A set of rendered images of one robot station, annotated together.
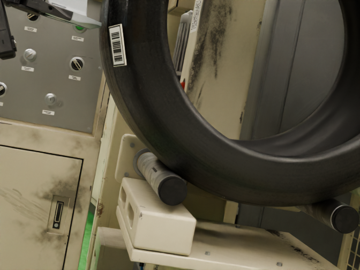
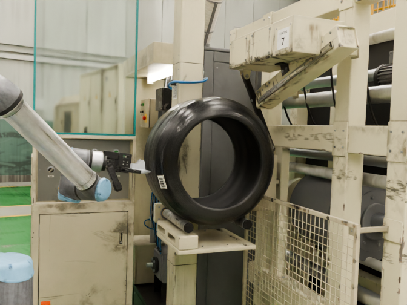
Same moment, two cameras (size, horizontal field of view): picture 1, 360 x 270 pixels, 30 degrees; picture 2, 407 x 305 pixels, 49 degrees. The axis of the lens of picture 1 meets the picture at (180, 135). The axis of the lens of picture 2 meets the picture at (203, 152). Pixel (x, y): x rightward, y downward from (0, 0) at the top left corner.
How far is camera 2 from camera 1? 96 cm
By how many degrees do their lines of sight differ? 11
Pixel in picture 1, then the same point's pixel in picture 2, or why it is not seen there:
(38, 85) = not seen: hidden behind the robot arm
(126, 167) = (158, 216)
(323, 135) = (232, 190)
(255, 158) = (214, 210)
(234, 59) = (192, 164)
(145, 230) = (181, 243)
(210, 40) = (182, 159)
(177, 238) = (192, 243)
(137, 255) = (180, 252)
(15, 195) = (100, 233)
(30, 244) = (111, 253)
